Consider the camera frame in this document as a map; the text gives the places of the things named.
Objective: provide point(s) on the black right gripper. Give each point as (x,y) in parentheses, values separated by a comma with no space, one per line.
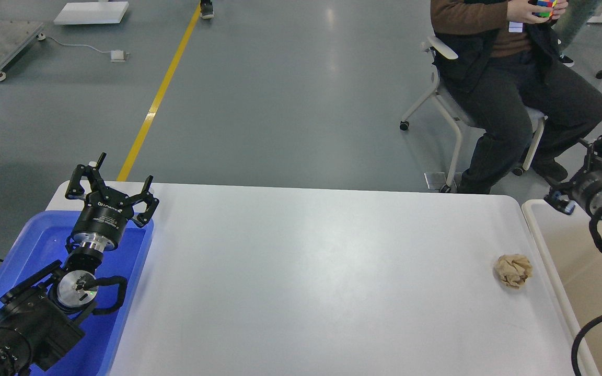
(584,188)

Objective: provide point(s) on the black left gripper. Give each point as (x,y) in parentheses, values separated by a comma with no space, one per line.
(101,221)

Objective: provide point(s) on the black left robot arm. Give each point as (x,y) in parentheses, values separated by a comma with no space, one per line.
(40,317)

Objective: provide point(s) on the blue plastic bin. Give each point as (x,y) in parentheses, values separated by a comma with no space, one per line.
(42,241)

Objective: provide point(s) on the white plastic bin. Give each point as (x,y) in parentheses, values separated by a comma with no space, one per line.
(575,265)

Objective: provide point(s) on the crumpled brown paper ball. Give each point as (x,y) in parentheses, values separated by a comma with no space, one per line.
(513,270)

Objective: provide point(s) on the seated person brown sweater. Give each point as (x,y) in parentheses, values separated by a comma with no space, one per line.
(508,59)

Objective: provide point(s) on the colourful puzzle cube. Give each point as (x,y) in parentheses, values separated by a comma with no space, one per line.
(548,5)

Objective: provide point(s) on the white flat board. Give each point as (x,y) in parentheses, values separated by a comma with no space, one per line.
(91,13)

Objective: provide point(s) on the white office chair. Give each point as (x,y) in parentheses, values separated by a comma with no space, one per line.
(457,119)

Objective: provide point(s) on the standing person dark trousers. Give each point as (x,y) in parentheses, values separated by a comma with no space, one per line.
(206,9)

